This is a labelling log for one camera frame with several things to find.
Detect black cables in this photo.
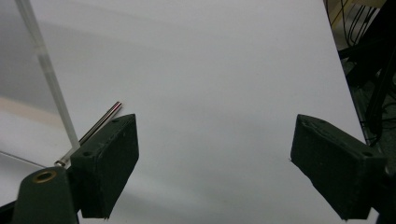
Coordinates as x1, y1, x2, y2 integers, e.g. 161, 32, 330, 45
325, 0, 386, 48

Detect black metal stand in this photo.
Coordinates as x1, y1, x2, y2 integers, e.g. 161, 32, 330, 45
337, 0, 396, 147

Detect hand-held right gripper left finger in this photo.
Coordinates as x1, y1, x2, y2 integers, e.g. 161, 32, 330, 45
69, 113, 140, 219

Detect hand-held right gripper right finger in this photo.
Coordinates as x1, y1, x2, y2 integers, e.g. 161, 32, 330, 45
290, 114, 389, 221

